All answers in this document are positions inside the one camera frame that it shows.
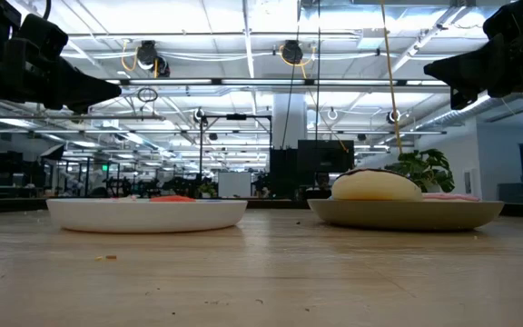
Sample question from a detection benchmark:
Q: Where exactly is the large pink iced donut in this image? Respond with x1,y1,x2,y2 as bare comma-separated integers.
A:
422,193,482,203

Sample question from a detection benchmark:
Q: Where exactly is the black gantry frame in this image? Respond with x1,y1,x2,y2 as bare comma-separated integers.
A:
199,113,273,199

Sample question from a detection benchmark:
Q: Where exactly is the green potted plant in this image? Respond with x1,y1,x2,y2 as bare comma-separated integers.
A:
384,148,456,194

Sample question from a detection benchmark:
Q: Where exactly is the white pillar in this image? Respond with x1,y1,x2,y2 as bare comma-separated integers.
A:
271,93,309,150

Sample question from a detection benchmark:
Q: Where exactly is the black table frame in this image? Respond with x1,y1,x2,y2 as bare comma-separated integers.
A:
0,196,311,214

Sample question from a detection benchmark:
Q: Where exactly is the yellow cable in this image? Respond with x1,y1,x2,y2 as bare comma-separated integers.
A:
380,0,404,155

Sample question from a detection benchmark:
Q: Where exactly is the large chocolate iced donut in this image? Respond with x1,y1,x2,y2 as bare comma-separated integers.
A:
331,167,424,203

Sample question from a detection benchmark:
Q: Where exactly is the long black cable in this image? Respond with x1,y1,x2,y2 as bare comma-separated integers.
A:
315,0,321,143

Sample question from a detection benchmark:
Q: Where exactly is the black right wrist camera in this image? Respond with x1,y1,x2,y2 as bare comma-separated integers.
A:
482,1,523,43

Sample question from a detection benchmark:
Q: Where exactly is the hanging black cable loop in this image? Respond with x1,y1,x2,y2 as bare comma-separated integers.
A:
136,86,159,104

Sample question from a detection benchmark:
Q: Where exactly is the black background monitor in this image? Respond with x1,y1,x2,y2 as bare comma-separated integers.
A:
0,151,25,174

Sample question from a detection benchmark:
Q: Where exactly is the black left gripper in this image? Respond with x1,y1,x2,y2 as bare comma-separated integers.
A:
0,34,123,114

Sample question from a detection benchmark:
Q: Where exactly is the large ceiling cable reel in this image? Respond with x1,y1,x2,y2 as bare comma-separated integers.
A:
281,39,304,65
135,39,172,78

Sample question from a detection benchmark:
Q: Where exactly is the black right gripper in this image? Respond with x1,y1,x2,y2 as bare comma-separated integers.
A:
423,25,523,112

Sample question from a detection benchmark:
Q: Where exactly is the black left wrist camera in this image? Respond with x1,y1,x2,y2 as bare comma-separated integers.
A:
15,13,70,58

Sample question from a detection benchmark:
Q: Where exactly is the white round plate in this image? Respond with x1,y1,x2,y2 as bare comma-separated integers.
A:
45,197,249,234

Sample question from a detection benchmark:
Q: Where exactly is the white board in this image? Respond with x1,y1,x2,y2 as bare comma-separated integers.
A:
217,171,252,199

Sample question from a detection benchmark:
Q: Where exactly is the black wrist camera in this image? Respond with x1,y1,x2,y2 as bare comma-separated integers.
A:
15,13,70,58
482,1,523,43

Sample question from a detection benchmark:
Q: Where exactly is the grey round plate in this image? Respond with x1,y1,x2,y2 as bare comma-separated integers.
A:
307,199,506,232

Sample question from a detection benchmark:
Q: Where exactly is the black cabinet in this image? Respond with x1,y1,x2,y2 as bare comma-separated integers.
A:
268,148,300,199

